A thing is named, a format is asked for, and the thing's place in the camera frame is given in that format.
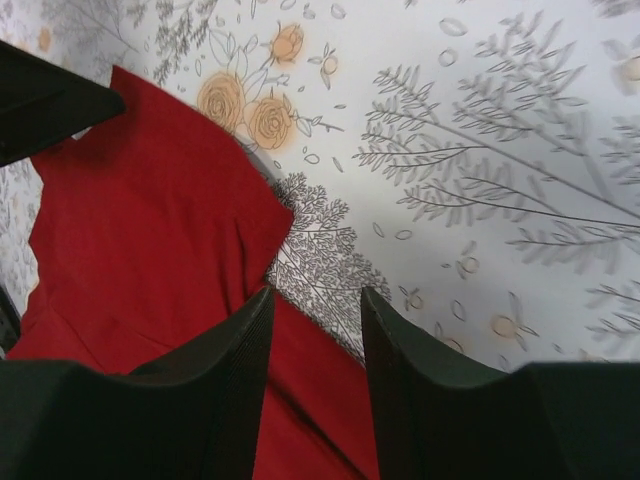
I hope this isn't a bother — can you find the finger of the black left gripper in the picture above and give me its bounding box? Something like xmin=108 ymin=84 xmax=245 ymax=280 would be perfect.
xmin=1 ymin=42 xmax=125 ymax=166

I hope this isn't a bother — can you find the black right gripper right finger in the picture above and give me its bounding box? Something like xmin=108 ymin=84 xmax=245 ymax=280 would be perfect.
xmin=361 ymin=288 xmax=639 ymax=479

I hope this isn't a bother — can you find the red t shirt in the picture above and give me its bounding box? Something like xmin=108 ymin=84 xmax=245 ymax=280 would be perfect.
xmin=8 ymin=67 xmax=378 ymax=479

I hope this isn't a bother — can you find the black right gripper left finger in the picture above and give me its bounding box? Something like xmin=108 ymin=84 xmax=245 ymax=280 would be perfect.
xmin=1 ymin=288 xmax=274 ymax=479

